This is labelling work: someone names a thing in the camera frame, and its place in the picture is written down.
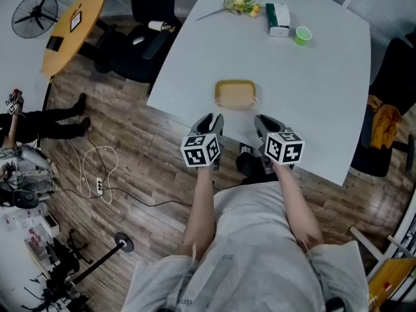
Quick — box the small black box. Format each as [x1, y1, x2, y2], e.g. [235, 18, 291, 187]
[45, 36, 64, 53]

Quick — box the green white tissue box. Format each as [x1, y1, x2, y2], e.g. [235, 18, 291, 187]
[265, 2, 291, 38]

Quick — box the tan bread-like container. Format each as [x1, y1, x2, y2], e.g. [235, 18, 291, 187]
[214, 79, 260, 111]

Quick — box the black standing fan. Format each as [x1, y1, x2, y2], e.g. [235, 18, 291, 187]
[11, 0, 59, 39]

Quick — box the white cable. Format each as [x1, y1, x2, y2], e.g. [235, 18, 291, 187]
[66, 138, 120, 205]

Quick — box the person's grey shirt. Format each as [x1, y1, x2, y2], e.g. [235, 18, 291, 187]
[122, 182, 370, 312]

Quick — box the white cluttered shelf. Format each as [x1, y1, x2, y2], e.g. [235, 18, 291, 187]
[0, 143, 61, 270]

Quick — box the black stand round base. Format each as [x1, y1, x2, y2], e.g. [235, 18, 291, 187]
[70, 232, 135, 286]

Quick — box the person's left forearm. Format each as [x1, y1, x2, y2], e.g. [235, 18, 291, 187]
[181, 166, 218, 260]

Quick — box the yellow box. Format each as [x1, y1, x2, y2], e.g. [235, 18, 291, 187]
[369, 257, 416, 309]

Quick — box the yellow flower bunch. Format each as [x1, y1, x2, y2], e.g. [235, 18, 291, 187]
[194, 0, 263, 22]

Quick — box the black headrest office chair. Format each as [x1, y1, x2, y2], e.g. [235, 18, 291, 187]
[350, 27, 416, 179]

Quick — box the framed tablet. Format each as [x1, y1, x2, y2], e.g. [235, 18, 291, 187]
[70, 10, 83, 33]

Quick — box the person's right forearm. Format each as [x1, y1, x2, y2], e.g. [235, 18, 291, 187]
[272, 162, 325, 254]

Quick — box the white paper roll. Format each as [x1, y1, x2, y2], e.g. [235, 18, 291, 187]
[148, 20, 170, 33]

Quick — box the orange cloth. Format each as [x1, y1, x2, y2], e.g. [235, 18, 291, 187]
[367, 95, 404, 150]

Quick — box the black tripod equipment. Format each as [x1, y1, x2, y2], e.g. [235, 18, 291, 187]
[22, 228, 90, 312]

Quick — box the round wooden table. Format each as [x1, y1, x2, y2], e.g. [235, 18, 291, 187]
[42, 0, 105, 77]

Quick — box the translucent beige plastic cup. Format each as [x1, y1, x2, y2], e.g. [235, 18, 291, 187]
[213, 94, 260, 111]

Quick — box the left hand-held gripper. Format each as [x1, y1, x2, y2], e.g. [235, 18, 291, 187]
[180, 113, 226, 172]

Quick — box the green paper cup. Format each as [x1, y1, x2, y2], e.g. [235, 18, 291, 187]
[294, 26, 313, 47]

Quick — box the black cable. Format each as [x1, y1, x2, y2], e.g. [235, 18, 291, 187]
[48, 127, 196, 208]

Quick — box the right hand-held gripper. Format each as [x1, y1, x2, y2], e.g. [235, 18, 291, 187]
[253, 114, 306, 175]

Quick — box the person's black trouser leg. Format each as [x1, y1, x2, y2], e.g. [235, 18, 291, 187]
[235, 151, 278, 185]

